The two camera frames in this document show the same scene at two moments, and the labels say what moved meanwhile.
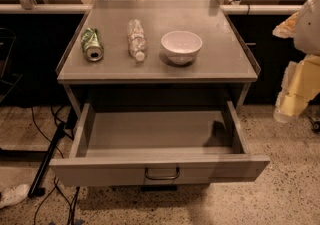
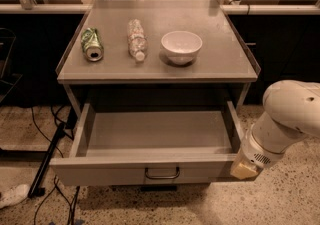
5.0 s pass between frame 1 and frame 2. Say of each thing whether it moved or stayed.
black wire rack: stayed
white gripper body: moved
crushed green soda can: stayed
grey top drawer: stayed
